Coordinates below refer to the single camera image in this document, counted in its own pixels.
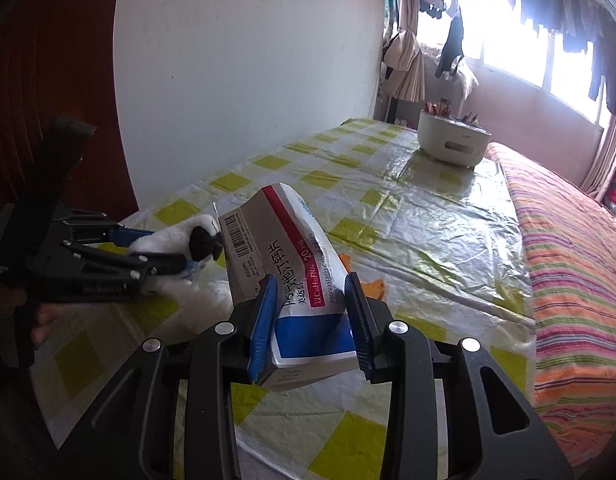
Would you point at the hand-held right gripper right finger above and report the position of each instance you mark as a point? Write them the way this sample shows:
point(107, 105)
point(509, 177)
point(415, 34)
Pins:
point(358, 320)

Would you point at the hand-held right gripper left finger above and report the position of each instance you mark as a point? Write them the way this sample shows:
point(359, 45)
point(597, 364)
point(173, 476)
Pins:
point(265, 320)

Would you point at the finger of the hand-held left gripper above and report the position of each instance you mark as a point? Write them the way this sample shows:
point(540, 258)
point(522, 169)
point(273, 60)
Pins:
point(158, 262)
point(133, 234)

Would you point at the white plush toy black ear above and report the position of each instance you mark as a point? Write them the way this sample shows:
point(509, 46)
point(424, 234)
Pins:
point(163, 240)

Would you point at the white and blue medicine box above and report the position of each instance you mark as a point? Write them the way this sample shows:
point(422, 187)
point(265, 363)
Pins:
point(298, 260)

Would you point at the white plastic bin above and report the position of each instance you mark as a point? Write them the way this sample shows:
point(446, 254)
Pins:
point(453, 145)

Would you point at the person's left hand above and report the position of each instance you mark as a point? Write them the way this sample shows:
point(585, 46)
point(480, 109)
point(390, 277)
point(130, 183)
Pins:
point(45, 325)

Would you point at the small orange scrap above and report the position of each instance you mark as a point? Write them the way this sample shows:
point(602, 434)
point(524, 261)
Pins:
point(375, 290)

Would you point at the reddish brown door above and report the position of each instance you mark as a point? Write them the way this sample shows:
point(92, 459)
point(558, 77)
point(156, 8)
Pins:
point(63, 60)

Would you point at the striped multicolour blanket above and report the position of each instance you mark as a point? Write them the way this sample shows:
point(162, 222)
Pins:
point(578, 285)

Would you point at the beige tied curtain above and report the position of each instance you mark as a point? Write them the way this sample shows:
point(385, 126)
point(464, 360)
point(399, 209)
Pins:
point(405, 60)

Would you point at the white fluffy cover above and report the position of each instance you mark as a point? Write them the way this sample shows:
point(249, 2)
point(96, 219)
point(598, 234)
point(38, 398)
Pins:
point(465, 77)

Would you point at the pale pink curtain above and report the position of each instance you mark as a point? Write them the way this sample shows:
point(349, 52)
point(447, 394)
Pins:
point(608, 160)

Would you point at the row of hanging clothes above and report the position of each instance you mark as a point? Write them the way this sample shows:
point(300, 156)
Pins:
point(538, 0)

